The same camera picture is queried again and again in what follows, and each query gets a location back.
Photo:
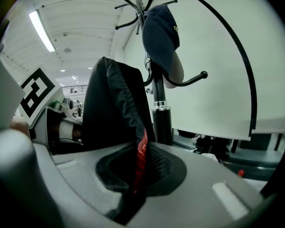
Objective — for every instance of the person's left forearm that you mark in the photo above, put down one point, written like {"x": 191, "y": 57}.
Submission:
{"x": 17, "y": 125}

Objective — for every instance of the white roller screen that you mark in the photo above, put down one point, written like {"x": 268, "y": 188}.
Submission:
{"x": 270, "y": 56}
{"x": 204, "y": 103}

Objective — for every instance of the thin black pole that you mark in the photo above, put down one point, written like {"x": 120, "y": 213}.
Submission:
{"x": 253, "y": 108}

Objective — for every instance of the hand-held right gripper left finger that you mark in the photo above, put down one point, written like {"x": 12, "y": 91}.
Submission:
{"x": 80, "y": 174}

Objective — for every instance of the black coat rack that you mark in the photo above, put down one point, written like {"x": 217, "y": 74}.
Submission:
{"x": 161, "y": 125}

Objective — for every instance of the person's left hand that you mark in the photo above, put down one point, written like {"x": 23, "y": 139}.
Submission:
{"x": 76, "y": 133}

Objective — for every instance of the navy cap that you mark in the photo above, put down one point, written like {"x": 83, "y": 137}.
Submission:
{"x": 156, "y": 37}

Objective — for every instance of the black garment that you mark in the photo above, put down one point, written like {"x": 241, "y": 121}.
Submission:
{"x": 114, "y": 98}

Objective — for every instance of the black bag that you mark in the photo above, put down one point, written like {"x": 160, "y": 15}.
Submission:
{"x": 204, "y": 141}

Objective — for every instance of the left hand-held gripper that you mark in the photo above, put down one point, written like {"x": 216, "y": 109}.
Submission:
{"x": 38, "y": 89}

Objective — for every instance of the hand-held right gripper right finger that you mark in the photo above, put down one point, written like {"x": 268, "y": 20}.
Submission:
{"x": 199, "y": 198}

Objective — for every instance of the long ceiling light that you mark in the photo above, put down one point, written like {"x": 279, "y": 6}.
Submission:
{"x": 41, "y": 31}

